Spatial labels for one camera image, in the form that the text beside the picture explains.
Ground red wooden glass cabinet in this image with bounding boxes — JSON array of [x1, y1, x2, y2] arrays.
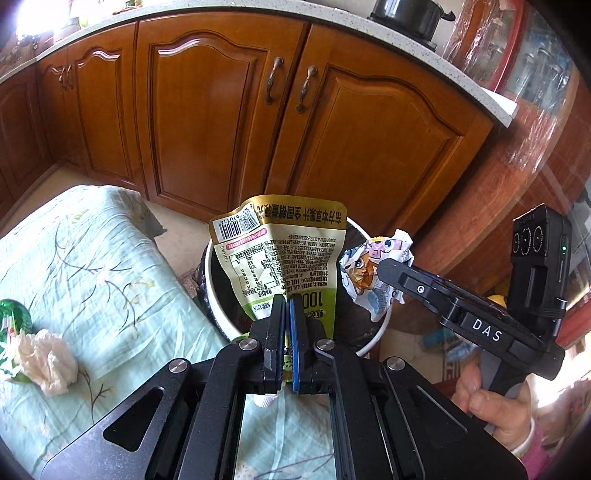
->
[[416, 0, 591, 324]]

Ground stone kitchen countertop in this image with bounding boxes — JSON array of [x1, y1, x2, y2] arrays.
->
[[0, 0, 515, 129]]

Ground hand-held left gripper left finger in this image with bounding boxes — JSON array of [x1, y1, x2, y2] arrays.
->
[[41, 295, 286, 480]]

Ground black cooking pot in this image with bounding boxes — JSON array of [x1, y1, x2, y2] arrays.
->
[[368, 0, 455, 40]]

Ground person's right hand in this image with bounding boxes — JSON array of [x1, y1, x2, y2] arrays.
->
[[452, 362, 537, 457]]

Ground crumpled white tissue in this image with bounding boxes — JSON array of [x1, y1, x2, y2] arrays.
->
[[4, 329, 79, 397]]

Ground cartoon print wrapper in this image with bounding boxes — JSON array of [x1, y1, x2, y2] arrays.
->
[[339, 229, 414, 322]]

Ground white bin with black bag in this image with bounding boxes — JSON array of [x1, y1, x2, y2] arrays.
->
[[199, 217, 400, 358]]

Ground person's right forearm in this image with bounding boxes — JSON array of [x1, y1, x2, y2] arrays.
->
[[505, 411, 561, 480]]

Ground shiny green wrapper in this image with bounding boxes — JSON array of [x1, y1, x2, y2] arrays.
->
[[0, 299, 32, 384]]

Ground wooden lower cabinets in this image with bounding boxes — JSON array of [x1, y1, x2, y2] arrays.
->
[[0, 18, 495, 241]]

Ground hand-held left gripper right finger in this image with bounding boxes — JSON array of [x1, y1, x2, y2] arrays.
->
[[288, 295, 528, 480]]

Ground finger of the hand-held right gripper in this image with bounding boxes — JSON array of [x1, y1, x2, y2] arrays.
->
[[416, 271, 467, 298], [379, 257, 462, 320]]

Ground beige green drink pouch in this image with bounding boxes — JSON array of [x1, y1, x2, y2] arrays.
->
[[208, 195, 347, 409]]

